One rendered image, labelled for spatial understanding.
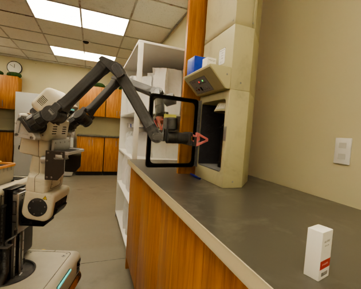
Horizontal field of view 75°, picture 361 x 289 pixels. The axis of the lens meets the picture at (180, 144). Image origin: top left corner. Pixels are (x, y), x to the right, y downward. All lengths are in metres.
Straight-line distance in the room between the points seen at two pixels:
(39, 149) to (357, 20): 1.66
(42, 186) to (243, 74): 1.21
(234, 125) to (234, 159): 0.16
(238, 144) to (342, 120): 0.45
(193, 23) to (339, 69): 0.82
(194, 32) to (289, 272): 1.33
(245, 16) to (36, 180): 1.37
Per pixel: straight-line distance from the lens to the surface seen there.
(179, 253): 0.96
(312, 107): 1.36
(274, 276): 0.53
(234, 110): 1.15
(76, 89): 1.28
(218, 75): 1.13
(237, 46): 1.21
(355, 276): 0.62
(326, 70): 1.35
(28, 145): 1.55
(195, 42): 1.54
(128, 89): 1.21
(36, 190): 1.53
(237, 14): 1.26
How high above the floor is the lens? 1.19
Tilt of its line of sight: 3 degrees down
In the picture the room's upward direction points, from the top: 4 degrees clockwise
